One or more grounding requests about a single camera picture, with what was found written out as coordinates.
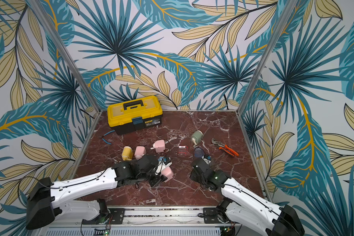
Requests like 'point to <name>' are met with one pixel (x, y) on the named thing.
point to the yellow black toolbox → (134, 114)
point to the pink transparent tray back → (182, 150)
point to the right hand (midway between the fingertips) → (192, 173)
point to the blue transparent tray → (198, 152)
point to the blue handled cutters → (105, 134)
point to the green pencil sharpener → (196, 137)
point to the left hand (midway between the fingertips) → (161, 175)
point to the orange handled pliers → (224, 147)
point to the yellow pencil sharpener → (127, 153)
